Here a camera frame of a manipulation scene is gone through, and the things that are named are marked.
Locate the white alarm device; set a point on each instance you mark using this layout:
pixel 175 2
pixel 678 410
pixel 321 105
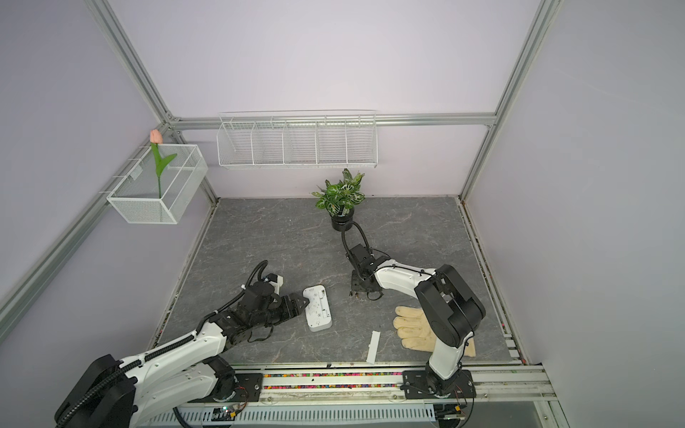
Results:
pixel 317 312

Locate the white cable duct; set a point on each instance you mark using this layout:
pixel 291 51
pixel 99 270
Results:
pixel 309 416

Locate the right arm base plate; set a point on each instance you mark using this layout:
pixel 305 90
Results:
pixel 424 384

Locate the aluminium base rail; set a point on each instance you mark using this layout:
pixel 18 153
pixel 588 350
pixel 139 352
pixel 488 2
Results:
pixel 339 385

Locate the white wire basket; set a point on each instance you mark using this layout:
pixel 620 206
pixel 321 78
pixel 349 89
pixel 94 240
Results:
pixel 135 197

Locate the long white wire shelf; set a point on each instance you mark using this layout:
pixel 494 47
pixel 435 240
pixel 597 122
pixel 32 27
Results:
pixel 298 139

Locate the artificial pink tulip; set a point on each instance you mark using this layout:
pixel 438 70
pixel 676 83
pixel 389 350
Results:
pixel 160 162

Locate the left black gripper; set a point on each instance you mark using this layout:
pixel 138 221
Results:
pixel 292 309

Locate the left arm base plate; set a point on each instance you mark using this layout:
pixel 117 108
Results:
pixel 241 387

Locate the white battery cover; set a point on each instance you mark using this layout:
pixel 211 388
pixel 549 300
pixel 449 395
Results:
pixel 373 348

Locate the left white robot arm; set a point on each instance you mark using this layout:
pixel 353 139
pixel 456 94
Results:
pixel 135 389

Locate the beige work glove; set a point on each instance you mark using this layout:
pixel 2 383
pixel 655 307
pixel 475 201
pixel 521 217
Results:
pixel 413 329

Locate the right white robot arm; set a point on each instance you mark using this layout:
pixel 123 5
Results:
pixel 453 310

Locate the potted green plant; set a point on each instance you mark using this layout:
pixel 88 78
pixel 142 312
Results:
pixel 339 200

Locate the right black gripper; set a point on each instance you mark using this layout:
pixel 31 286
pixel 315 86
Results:
pixel 354 285

